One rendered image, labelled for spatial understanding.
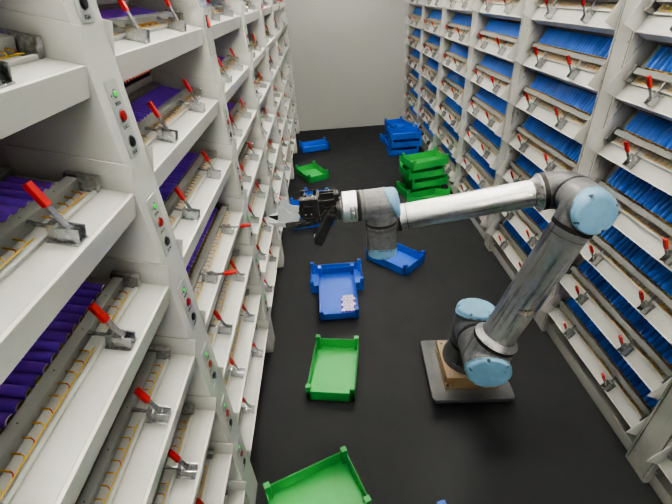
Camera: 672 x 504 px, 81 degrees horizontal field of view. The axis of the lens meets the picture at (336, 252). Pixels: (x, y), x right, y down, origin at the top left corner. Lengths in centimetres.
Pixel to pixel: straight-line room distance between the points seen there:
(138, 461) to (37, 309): 39
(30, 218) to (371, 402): 140
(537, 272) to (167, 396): 103
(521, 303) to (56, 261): 118
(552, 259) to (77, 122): 116
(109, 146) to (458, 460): 144
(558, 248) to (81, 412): 115
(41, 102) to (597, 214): 119
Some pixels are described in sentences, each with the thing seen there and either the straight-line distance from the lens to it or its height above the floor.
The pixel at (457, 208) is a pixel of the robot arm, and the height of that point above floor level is 83.
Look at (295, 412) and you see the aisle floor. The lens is 175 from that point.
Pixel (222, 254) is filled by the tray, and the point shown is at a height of 76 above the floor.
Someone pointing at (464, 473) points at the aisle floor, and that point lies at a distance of 164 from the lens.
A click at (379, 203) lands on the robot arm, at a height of 92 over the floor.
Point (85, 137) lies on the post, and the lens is 76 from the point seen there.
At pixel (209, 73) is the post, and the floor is 123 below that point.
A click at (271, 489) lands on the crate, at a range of 158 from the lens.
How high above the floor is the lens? 142
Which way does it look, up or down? 33 degrees down
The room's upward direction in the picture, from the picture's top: 4 degrees counter-clockwise
